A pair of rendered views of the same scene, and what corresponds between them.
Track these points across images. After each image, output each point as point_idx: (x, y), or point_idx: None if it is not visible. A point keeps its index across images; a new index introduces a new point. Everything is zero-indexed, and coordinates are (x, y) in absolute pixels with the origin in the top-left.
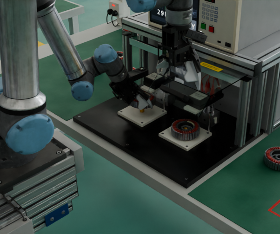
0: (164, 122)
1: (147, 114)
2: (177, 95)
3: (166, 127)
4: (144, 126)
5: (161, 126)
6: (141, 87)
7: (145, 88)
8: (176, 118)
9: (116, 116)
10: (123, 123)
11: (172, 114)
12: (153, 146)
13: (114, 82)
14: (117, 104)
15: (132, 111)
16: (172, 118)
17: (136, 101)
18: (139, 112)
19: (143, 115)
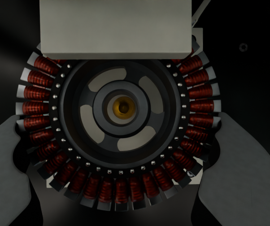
0: (237, 91)
1: (160, 108)
2: None
3: (269, 115)
4: (202, 171)
5: (251, 123)
6: (58, 52)
7: (110, 47)
8: (250, 34)
9: (60, 197)
10: (127, 212)
11: (219, 23)
12: None
13: None
14: None
15: (95, 138)
16: (238, 45)
17: (156, 198)
18: (119, 121)
19: (154, 131)
